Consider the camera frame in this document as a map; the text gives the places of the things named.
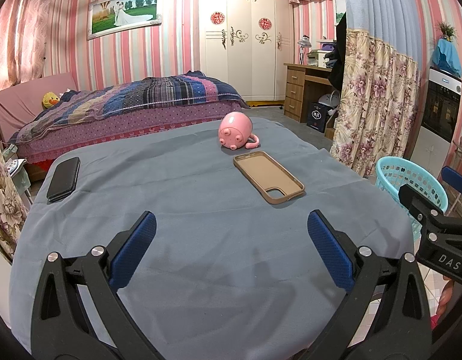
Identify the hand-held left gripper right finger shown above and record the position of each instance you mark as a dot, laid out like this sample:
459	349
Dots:
330	251

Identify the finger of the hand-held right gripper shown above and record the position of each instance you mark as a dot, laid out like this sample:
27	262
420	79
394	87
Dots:
454	179
416	200

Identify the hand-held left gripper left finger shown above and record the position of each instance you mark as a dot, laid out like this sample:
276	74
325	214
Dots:
135	247

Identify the teal plastic basket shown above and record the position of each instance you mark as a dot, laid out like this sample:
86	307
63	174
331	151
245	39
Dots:
403	180

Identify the person's right hand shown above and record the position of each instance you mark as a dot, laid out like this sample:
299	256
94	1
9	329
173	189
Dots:
446	298

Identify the grey-blue tablecloth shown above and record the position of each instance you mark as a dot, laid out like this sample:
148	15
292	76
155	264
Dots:
216	270

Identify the black smartphone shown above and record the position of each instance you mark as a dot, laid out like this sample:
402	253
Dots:
64	178

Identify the brown phone case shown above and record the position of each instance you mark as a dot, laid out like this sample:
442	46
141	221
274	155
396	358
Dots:
264	174

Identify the blue and floral curtain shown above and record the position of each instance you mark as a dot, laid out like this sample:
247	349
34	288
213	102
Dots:
377	93

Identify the pink bed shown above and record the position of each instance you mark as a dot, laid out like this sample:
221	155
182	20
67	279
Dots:
122	127

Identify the blue cloth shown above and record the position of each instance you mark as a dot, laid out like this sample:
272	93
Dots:
446	58

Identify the dark blue bag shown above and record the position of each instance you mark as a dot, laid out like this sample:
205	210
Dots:
317	116

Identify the white appliance under desk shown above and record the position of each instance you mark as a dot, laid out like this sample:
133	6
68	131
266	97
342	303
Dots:
328	100

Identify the beige floral curtain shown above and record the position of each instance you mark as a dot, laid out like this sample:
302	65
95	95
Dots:
5	202

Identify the pale plastic stool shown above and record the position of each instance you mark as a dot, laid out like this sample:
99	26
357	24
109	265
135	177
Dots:
19	168

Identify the plaid patchwork blanket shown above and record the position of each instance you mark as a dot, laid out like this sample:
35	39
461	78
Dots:
140	99

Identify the small potted plant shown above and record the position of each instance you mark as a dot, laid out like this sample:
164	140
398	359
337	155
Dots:
446	30

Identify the pink pig mug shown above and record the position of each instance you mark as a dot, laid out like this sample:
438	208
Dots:
234	129

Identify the black hanging coat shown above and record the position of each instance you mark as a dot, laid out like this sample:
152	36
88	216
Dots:
337	56

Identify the wooden desk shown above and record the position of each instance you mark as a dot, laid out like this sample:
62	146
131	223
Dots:
294	90

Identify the yellow duck plush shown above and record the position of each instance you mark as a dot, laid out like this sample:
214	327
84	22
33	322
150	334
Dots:
50	100

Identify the white printer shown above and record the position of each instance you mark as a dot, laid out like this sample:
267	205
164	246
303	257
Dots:
319	60

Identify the desk lamp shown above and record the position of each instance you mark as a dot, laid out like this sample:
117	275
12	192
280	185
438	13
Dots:
304	42

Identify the white wardrobe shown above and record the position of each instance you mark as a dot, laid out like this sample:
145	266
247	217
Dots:
246	63

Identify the framed wedding picture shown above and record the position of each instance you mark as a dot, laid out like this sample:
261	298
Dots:
124	13

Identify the pink patterned curtain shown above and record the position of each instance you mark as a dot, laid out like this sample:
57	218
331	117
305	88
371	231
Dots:
24	33

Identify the small wall photo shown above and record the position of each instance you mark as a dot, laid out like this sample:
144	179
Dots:
340	15

